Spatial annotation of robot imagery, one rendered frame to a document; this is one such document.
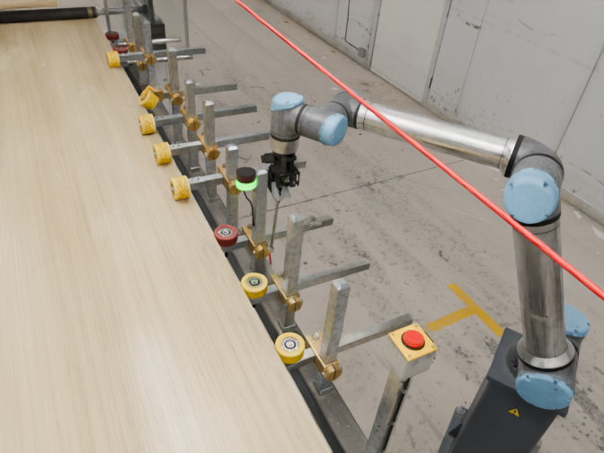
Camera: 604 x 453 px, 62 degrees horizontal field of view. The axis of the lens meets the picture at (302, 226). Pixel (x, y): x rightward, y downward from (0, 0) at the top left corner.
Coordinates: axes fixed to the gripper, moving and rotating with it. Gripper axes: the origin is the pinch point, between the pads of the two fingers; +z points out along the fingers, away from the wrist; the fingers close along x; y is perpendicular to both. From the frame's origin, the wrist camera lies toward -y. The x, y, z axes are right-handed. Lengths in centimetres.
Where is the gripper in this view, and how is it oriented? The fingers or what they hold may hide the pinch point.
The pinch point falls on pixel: (278, 198)
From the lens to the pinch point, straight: 168.3
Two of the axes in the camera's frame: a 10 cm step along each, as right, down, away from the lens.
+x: 8.9, -2.2, 3.9
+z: -0.8, 7.8, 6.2
